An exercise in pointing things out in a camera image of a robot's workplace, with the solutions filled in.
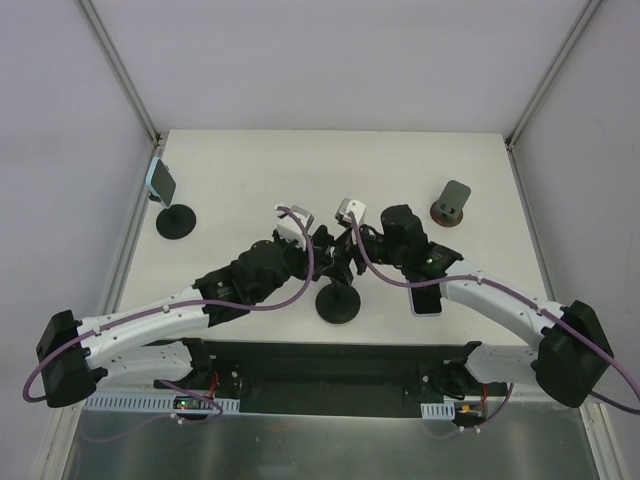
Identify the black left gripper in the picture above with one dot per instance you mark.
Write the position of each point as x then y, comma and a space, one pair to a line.
316, 255

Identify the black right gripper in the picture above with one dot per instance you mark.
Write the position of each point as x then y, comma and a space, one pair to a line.
360, 250

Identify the black round phone stand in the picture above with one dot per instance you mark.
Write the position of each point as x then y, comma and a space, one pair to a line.
176, 222

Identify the black phone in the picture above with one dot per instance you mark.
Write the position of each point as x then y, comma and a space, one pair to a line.
339, 269

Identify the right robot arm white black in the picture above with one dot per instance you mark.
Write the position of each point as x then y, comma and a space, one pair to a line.
564, 349

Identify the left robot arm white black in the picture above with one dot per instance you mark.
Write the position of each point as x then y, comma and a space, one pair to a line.
76, 355

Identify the grey stand on wooden base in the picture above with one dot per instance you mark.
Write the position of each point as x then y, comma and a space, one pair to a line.
447, 210

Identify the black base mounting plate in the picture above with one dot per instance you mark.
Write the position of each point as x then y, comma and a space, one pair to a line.
387, 381

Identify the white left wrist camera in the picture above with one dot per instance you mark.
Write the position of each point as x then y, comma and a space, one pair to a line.
292, 227

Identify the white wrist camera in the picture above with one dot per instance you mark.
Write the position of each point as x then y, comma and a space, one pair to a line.
292, 227
350, 212

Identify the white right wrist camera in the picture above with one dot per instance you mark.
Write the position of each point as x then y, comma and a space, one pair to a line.
350, 212

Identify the white cable duct right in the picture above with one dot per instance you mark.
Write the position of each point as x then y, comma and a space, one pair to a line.
445, 411

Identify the white cable duct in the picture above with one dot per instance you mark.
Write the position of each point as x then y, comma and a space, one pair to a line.
445, 411
132, 402

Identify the white cable duct left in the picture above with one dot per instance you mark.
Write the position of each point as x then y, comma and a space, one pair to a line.
132, 402

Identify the aluminium frame post left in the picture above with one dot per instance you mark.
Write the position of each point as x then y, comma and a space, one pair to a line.
108, 48

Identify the aluminium frame post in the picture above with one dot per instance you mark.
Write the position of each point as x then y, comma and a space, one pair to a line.
108, 48
577, 30

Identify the aluminium frame post right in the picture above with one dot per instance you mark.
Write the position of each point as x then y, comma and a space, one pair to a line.
577, 30

